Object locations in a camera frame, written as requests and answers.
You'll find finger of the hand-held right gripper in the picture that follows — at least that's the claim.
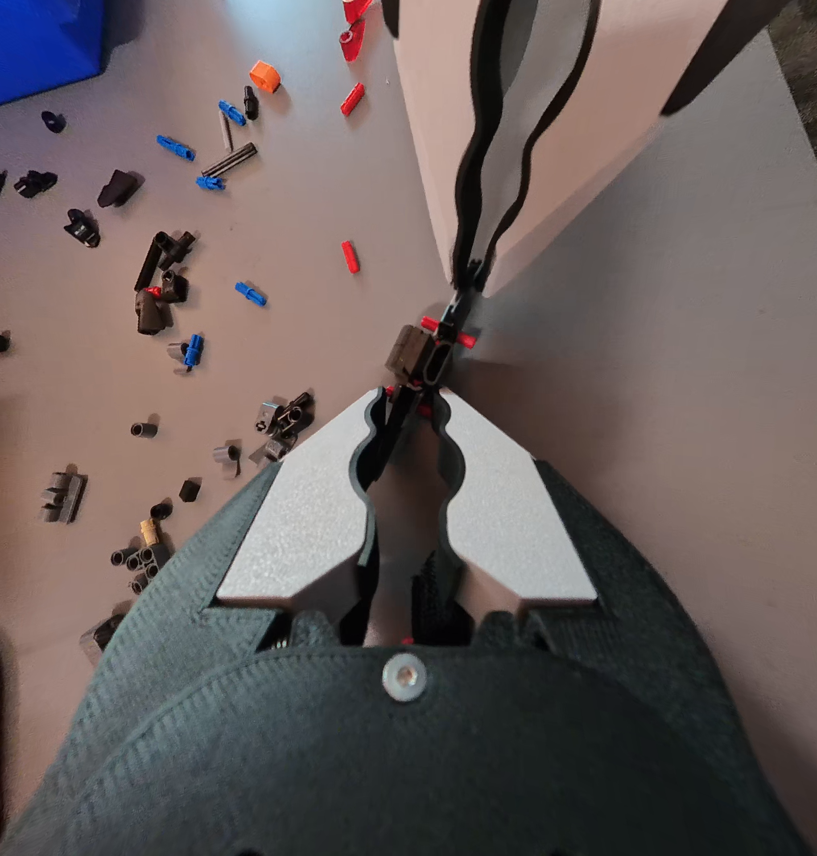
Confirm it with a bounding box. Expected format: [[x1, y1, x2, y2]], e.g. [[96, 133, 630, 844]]
[[470, 0, 738, 298], [383, 0, 518, 285]]

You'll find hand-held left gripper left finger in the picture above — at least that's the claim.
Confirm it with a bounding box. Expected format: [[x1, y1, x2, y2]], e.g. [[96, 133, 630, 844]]
[[216, 389, 395, 646]]

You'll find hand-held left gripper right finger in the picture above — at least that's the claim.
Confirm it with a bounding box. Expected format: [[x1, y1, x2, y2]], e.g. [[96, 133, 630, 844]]
[[431, 389, 600, 646]]

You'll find dark grey angled lego beam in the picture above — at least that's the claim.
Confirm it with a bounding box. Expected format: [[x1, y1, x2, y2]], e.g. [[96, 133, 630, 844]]
[[110, 515, 171, 593]]

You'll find dark grey curved lego brick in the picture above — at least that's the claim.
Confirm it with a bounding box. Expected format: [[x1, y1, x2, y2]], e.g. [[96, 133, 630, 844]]
[[79, 614, 129, 658]]

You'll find grey double lego connector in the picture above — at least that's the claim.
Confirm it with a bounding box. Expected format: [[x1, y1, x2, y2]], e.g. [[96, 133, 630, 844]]
[[38, 469, 90, 525]]

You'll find pile of black lego pieces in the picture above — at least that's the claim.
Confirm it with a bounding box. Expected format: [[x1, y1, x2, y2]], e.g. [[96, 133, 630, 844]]
[[0, 87, 264, 336]]

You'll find blue pin with grey connector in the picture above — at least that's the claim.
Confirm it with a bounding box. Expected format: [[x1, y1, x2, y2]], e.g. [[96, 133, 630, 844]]
[[170, 334, 207, 372]]

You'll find blue storage bin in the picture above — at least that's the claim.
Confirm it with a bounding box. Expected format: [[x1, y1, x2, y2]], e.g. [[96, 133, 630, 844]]
[[0, 0, 110, 114]]

